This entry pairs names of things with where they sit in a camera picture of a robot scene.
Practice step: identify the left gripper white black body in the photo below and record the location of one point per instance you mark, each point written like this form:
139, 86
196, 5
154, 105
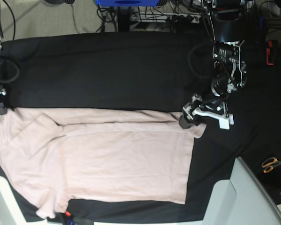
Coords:
214, 107

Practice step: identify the pink T-shirt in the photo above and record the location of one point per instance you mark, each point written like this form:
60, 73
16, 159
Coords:
51, 156

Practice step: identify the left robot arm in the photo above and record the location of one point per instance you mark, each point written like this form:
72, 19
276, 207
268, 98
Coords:
224, 24

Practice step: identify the black table cloth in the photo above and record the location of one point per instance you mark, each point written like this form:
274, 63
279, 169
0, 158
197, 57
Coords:
149, 70

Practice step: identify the red black tool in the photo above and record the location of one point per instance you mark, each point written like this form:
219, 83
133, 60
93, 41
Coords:
271, 48

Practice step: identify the white power strip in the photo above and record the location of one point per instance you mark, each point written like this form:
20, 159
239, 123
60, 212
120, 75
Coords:
147, 17

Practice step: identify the orange black clamp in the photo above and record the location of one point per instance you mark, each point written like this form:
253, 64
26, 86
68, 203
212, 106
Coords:
69, 219

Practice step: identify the blue box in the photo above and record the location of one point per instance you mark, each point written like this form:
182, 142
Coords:
127, 3

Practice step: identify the orange handled scissors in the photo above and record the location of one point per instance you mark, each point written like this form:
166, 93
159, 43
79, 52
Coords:
269, 164

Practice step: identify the white table frame right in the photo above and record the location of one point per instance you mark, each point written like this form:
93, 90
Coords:
241, 200

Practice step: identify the white table frame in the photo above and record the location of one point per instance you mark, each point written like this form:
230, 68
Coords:
241, 200
10, 213

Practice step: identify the white table frame left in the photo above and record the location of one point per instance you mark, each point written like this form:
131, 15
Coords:
10, 213

